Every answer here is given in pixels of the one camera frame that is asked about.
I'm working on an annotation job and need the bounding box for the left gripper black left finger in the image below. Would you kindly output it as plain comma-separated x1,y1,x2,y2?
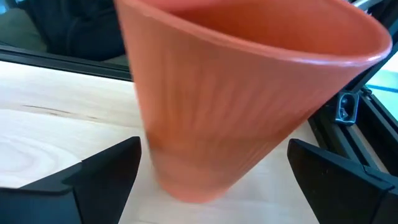
0,136,142,224

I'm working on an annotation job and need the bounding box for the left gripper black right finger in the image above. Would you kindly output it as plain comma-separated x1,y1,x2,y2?
286,138,398,224

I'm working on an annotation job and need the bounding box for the orange ribbed plastic cup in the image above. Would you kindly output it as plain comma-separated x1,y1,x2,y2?
113,0,393,203

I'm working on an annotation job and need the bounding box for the person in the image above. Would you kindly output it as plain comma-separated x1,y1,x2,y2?
18,0,127,62

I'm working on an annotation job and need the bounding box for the black frame corner bracket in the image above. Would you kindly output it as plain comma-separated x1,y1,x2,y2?
334,90,361,127

